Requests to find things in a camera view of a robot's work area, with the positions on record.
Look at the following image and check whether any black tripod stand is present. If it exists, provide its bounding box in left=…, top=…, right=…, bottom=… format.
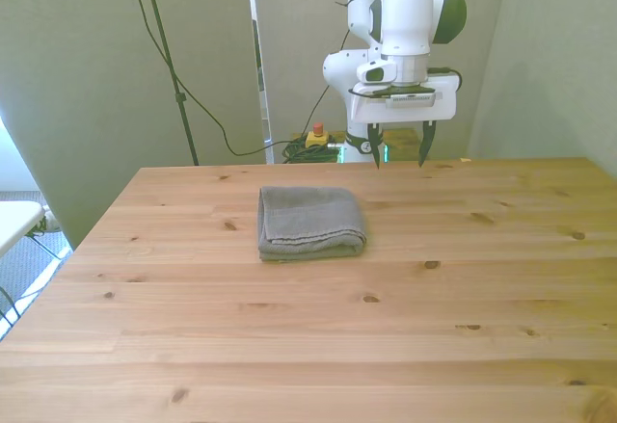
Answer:
left=136, top=0, right=201, bottom=167

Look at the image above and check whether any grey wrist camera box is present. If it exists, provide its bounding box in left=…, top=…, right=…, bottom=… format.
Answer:
left=385, top=94, right=445, bottom=110

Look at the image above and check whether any long black cable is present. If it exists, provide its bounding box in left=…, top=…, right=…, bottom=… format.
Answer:
left=121, top=0, right=309, bottom=157

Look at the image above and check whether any coiled dark green cable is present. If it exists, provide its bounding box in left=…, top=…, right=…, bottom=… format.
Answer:
left=281, top=138, right=344, bottom=165

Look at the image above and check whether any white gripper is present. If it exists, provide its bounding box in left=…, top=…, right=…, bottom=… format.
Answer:
left=349, top=73, right=459, bottom=171

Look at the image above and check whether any white vertical partition frame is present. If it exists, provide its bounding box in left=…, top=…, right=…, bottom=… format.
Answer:
left=245, top=0, right=277, bottom=166

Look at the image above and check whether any yellow emergency stop box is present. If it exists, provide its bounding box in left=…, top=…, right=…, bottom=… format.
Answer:
left=305, top=122, right=331, bottom=150

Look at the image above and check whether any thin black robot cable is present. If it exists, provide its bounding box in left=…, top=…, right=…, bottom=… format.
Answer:
left=305, top=0, right=382, bottom=138

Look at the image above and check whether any white side table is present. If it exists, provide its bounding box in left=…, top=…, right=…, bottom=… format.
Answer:
left=0, top=199, right=45, bottom=259

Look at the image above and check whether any terry cloth towel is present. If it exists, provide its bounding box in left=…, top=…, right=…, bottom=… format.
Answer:
left=256, top=185, right=369, bottom=264

